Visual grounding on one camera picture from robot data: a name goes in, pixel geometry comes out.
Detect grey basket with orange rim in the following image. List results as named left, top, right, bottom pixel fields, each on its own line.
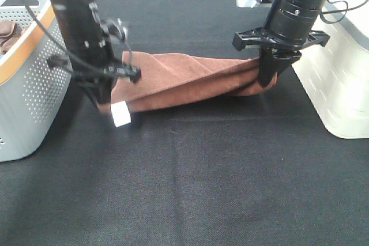
left=1, top=0, right=70, bottom=162

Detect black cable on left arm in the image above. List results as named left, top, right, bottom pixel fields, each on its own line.
left=0, top=0, right=136, bottom=77

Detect brown towels in basket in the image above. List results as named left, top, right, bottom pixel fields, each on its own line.
left=1, top=20, right=28, bottom=57

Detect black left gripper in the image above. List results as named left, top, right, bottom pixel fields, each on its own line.
left=47, top=18, right=141, bottom=111

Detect white plastic storage box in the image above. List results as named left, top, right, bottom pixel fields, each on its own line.
left=292, top=0, right=368, bottom=139

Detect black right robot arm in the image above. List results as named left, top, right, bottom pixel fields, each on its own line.
left=232, top=0, right=330, bottom=87

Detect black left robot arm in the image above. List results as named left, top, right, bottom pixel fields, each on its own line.
left=21, top=0, right=141, bottom=113

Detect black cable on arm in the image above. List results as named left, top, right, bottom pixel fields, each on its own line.
left=0, top=0, right=136, bottom=77
left=318, top=0, right=369, bottom=25

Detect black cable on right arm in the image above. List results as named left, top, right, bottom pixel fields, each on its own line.
left=318, top=0, right=369, bottom=25

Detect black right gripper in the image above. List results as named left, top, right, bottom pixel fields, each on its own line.
left=232, top=27, right=330, bottom=86

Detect brown towel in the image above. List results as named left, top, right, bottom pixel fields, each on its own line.
left=110, top=52, right=277, bottom=127

